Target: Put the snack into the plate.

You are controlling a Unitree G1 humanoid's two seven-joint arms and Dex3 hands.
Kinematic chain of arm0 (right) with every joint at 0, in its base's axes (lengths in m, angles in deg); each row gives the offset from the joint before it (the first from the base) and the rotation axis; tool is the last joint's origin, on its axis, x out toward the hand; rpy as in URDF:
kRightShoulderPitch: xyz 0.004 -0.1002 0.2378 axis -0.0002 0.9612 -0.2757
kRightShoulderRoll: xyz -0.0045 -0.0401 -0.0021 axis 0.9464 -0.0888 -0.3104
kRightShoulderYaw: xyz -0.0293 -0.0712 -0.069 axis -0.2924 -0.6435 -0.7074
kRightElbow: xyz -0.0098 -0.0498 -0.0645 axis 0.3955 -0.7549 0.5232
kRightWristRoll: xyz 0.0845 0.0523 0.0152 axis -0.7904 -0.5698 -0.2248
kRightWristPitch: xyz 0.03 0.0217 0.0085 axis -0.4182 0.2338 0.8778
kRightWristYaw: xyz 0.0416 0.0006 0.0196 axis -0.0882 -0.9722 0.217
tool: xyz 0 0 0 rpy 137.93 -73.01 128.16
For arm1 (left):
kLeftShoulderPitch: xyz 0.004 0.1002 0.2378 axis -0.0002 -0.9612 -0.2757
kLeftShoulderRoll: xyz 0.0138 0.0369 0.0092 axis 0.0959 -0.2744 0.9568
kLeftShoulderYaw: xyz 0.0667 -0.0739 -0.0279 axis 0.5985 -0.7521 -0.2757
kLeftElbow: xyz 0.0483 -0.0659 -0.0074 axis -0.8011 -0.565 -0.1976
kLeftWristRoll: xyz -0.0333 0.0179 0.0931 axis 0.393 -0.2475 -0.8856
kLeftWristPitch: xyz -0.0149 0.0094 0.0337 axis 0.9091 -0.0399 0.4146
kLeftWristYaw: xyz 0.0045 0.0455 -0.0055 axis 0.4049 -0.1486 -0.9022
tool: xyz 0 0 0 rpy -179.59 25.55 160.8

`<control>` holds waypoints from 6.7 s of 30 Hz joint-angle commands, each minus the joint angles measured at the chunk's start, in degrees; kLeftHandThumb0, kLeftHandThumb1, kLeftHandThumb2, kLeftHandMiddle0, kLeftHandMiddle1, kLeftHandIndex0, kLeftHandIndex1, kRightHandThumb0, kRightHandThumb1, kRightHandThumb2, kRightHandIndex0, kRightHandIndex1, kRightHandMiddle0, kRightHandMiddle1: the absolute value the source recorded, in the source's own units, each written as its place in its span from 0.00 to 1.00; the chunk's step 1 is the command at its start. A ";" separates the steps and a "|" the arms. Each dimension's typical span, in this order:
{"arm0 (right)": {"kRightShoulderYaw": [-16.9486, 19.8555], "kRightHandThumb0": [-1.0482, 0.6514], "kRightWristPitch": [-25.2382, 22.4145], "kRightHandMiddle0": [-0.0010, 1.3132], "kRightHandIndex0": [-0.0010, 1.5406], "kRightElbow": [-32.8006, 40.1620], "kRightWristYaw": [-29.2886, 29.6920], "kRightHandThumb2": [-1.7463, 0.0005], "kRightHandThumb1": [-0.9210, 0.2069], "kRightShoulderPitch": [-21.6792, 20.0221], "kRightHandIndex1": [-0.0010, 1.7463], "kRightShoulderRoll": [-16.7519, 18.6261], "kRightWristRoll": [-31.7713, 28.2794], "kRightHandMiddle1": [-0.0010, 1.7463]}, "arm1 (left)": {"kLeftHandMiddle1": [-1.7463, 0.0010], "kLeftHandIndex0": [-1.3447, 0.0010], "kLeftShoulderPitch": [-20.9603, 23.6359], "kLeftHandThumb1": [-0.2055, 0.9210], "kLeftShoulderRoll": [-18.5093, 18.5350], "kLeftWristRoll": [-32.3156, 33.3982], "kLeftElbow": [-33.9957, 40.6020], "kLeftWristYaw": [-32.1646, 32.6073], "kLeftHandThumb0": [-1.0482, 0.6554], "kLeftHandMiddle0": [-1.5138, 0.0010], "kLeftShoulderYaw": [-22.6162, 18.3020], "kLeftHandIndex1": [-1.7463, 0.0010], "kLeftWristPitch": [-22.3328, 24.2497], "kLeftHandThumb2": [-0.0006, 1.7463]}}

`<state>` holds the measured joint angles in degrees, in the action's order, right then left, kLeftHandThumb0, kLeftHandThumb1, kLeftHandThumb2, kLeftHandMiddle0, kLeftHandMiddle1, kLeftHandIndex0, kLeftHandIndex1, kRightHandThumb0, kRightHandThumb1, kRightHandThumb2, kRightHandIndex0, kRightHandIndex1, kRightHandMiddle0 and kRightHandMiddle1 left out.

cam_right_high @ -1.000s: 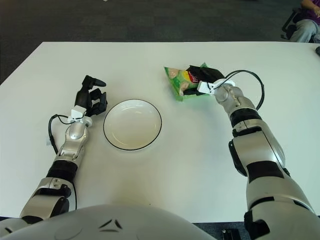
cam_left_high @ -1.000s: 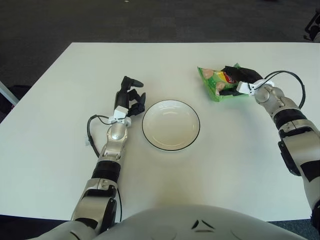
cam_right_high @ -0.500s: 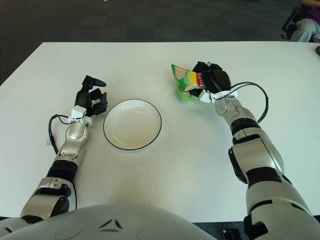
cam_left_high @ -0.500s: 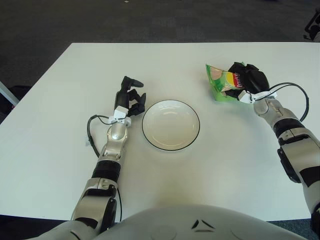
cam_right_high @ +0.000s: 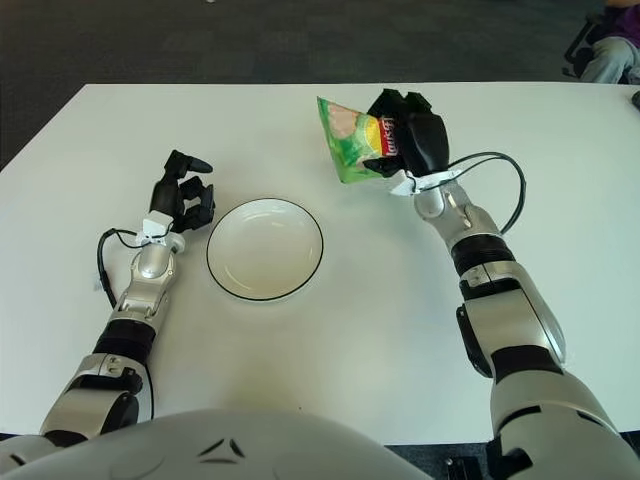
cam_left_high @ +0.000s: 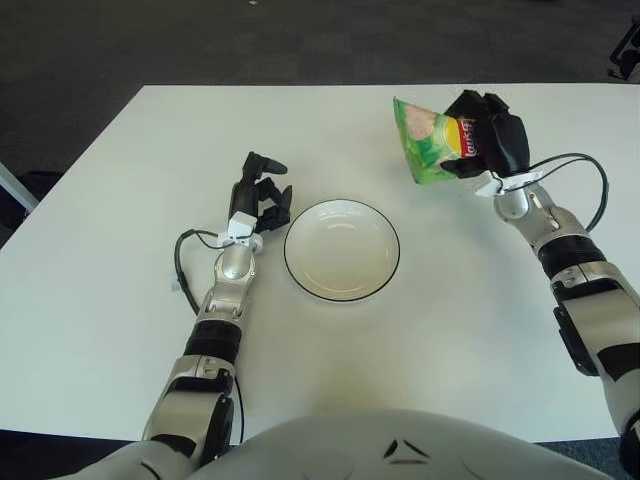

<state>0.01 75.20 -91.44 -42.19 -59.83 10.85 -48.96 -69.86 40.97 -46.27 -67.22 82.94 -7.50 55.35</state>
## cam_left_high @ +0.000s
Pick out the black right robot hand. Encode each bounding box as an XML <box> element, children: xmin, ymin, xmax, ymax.
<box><xmin>440</xmin><ymin>89</ymin><xmax>531</xmax><ymax>180</ymax></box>

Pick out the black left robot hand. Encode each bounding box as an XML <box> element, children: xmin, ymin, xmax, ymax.
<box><xmin>228</xmin><ymin>151</ymin><xmax>294</xmax><ymax>236</ymax></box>

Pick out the green potato chip bag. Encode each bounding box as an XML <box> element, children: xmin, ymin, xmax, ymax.
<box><xmin>392</xmin><ymin>96</ymin><xmax>489</xmax><ymax>186</ymax></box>

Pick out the white plate black rim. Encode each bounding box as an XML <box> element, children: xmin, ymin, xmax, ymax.
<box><xmin>283</xmin><ymin>198</ymin><xmax>401</xmax><ymax>303</ymax></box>

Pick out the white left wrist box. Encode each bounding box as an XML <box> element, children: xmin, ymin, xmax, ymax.
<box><xmin>227</xmin><ymin>212</ymin><xmax>259</xmax><ymax>241</ymax></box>

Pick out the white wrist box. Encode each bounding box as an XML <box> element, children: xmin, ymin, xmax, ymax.
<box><xmin>474</xmin><ymin>172</ymin><xmax>506</xmax><ymax>197</ymax></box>
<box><xmin>227</xmin><ymin>212</ymin><xmax>259</xmax><ymax>241</ymax></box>

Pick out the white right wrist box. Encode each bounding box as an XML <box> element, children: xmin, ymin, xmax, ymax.
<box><xmin>474</xmin><ymin>172</ymin><xmax>506</xmax><ymax>197</ymax></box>

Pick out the black office chair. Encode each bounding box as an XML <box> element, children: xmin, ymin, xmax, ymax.
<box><xmin>607</xmin><ymin>22</ymin><xmax>640</xmax><ymax>84</ymax></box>

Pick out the grey robot torso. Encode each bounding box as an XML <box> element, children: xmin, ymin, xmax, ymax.
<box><xmin>97</xmin><ymin>409</ymin><xmax>626</xmax><ymax>480</ymax></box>

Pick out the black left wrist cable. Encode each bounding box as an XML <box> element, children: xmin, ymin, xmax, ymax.
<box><xmin>173</xmin><ymin>228</ymin><xmax>236</xmax><ymax>316</ymax></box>

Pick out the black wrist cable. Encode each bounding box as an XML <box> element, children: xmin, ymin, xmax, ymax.
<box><xmin>492</xmin><ymin>152</ymin><xmax>610</xmax><ymax>232</ymax></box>
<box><xmin>173</xmin><ymin>228</ymin><xmax>236</xmax><ymax>316</ymax></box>

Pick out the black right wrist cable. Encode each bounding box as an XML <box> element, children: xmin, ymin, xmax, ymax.
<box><xmin>492</xmin><ymin>152</ymin><xmax>610</xmax><ymax>232</ymax></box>

